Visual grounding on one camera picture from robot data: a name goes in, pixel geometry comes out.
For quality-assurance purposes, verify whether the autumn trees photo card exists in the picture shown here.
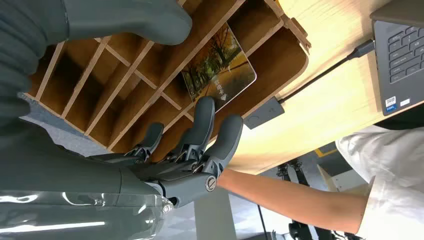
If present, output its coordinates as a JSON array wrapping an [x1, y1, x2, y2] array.
[[181, 23, 258, 114]]

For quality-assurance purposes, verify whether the person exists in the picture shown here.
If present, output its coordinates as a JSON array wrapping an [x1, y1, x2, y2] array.
[[335, 105, 424, 240]]

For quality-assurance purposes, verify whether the wooden compartment organizer box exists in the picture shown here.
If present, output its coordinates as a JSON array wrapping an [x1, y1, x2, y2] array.
[[24, 0, 312, 163]]

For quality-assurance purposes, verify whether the ribbed grey right arm sleeve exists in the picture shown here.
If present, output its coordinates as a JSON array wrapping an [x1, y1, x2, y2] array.
[[0, 0, 69, 131]]

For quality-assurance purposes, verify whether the grey desk leg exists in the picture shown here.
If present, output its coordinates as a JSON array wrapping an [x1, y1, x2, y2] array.
[[193, 187, 238, 240]]

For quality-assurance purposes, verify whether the dark grey usb hub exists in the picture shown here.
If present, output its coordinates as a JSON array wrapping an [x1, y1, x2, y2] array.
[[243, 96, 286, 131]]

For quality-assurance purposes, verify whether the yellow floor tape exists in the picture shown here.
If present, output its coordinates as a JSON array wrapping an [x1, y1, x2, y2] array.
[[313, 148, 338, 159]]

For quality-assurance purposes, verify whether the dark grey laptop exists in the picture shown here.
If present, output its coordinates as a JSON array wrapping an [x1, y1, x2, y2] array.
[[369, 0, 424, 117]]

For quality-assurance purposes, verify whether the black stand frame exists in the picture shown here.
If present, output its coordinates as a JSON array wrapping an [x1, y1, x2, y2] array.
[[276, 158, 362, 240]]

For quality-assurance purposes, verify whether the black usb cable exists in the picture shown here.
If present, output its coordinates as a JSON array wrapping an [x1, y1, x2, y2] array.
[[277, 39, 377, 104]]

